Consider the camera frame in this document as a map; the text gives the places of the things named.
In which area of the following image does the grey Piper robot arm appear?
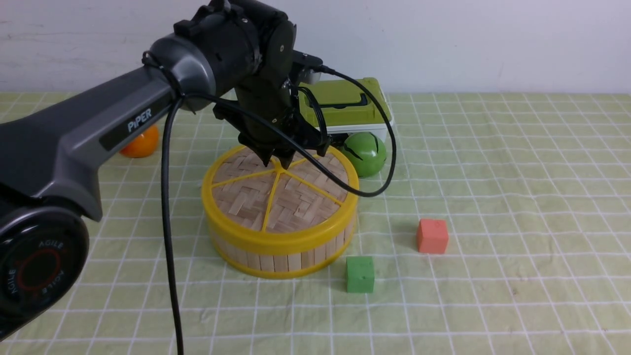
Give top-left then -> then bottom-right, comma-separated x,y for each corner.
0,0 -> 329,339

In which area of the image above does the bamboo steamer basket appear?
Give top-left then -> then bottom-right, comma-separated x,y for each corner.
207,215 -> 356,279

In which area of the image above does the orange fruit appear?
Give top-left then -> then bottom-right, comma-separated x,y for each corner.
119,125 -> 160,159

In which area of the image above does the green foam cube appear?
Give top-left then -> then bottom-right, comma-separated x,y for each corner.
346,256 -> 376,294

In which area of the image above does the black camera cable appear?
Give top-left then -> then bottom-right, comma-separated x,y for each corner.
142,52 -> 398,355

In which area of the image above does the green and white lidded box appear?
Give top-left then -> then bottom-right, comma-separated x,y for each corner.
298,77 -> 394,142

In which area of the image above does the green apple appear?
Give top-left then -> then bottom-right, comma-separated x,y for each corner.
341,131 -> 387,178

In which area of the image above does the orange foam cube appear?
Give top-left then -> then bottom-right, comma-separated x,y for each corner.
417,218 -> 449,254

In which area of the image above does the yellow woven steamer lid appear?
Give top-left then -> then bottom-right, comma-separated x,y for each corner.
201,146 -> 358,255

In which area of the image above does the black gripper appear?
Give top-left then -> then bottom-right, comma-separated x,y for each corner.
212,76 -> 330,170

